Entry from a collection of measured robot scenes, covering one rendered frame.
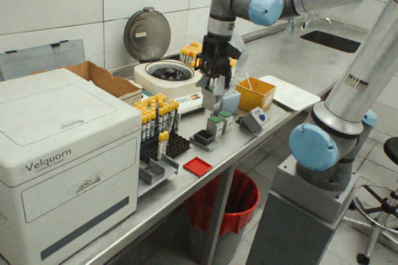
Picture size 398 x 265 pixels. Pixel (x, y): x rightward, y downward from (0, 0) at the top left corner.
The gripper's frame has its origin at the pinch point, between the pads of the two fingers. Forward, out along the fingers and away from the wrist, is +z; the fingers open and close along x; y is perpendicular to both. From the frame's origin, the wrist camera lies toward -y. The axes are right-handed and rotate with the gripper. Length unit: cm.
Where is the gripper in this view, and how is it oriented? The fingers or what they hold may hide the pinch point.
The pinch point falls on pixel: (212, 94)
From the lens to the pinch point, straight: 108.3
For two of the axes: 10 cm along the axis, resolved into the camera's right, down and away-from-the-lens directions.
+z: -1.4, 8.4, 5.3
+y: -6.1, 3.5, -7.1
